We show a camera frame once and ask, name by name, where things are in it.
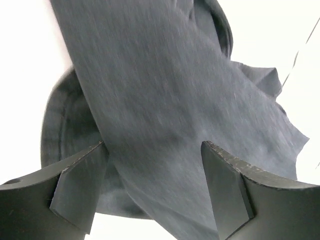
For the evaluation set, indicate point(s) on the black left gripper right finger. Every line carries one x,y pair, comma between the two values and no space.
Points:
249,203

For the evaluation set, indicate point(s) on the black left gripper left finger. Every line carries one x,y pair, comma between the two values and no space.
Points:
57,202

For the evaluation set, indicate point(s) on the black denim trousers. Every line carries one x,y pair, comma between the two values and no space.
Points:
153,79

